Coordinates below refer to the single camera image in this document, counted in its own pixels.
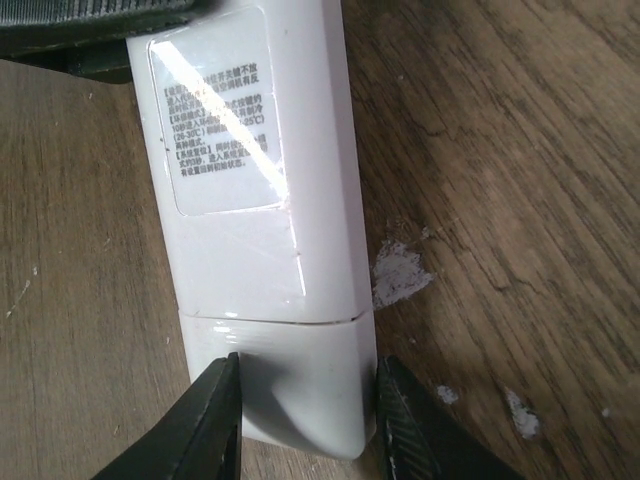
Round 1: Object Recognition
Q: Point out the white air conditioner remote control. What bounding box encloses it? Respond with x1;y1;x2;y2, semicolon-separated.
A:
127;1;372;323

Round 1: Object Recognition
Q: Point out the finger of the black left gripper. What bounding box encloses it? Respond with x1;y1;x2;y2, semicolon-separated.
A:
1;0;215;84

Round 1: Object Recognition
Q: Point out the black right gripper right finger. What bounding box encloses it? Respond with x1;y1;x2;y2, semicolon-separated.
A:
376;355;522;479

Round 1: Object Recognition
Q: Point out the white remote battery cover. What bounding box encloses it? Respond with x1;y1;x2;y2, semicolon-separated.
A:
180;312;377;460

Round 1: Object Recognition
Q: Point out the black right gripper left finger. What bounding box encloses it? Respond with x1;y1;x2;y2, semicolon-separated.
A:
95;353;242;480

